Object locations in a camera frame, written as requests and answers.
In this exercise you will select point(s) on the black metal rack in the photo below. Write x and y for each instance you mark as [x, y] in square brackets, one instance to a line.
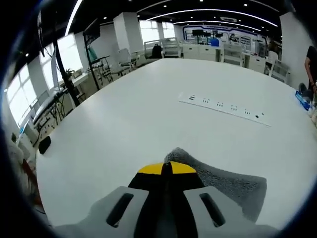
[95, 72]

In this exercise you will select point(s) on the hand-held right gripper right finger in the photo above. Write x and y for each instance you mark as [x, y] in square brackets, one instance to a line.
[198, 210]

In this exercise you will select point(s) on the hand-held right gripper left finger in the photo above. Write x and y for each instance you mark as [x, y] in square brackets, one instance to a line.
[116, 210]

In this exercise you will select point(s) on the group of white office chairs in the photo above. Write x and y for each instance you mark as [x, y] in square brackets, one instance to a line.
[232, 53]

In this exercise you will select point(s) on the black backpack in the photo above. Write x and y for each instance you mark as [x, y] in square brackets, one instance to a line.
[156, 51]

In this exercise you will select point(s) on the row of white counters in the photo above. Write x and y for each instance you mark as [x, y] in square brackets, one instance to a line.
[203, 52]

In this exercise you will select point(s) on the blue container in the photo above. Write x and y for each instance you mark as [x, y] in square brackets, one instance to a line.
[215, 42]

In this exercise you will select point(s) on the small black device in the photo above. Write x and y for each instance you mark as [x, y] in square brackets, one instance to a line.
[44, 145]

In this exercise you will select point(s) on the small green windowsill plant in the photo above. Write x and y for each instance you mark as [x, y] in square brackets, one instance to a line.
[69, 74]

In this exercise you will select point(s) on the black monitor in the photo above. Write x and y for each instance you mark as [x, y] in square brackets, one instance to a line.
[197, 32]

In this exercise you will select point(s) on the blue box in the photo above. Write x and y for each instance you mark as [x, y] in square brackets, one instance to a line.
[302, 100]

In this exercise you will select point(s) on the white table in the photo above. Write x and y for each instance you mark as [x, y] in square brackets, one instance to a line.
[148, 111]

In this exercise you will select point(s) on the black tripod stand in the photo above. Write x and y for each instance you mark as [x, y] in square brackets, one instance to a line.
[63, 72]

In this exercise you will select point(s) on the grey round object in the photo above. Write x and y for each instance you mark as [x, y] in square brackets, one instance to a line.
[305, 89]

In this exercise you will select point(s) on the grey towel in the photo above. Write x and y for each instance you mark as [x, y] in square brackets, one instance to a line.
[223, 183]

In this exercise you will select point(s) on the white power strip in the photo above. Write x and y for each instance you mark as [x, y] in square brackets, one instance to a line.
[223, 105]

